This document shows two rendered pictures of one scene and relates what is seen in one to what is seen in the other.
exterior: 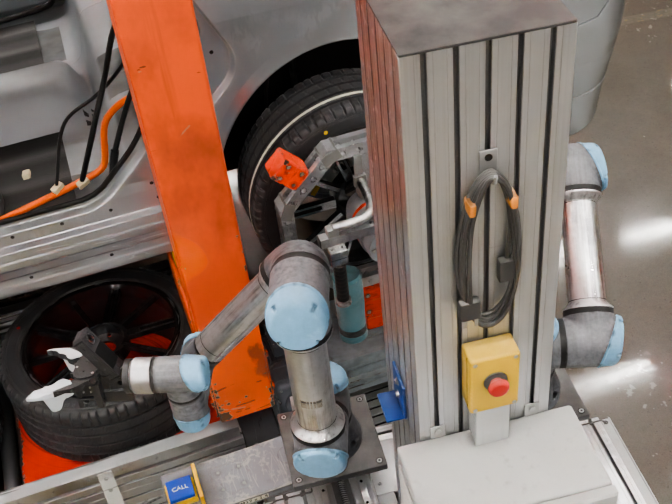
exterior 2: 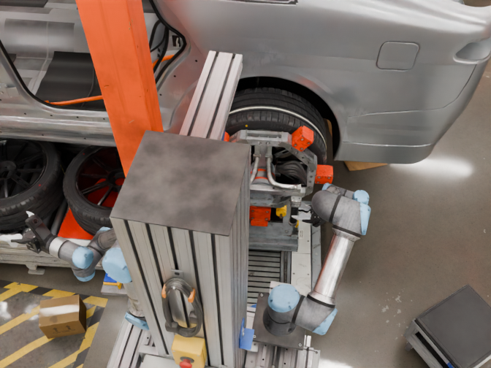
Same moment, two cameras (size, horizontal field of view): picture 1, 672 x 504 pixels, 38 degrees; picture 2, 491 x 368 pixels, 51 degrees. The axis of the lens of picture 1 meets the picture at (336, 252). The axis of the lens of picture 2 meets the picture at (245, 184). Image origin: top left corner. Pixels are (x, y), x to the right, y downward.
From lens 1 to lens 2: 88 cm
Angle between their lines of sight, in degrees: 16
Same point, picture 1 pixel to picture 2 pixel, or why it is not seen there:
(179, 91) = (128, 102)
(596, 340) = (313, 320)
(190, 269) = not seen: hidden behind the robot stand
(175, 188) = (124, 146)
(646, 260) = (439, 236)
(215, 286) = not seen: hidden behind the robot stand
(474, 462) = not seen: outside the picture
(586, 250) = (333, 267)
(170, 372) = (68, 254)
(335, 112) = (254, 117)
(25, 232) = (84, 117)
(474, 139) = (167, 263)
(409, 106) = (121, 238)
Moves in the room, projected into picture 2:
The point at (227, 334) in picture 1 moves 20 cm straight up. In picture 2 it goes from (109, 242) to (97, 212)
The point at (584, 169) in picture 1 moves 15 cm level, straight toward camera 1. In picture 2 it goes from (353, 222) to (332, 248)
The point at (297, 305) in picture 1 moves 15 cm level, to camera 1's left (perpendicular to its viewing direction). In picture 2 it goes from (116, 263) to (74, 250)
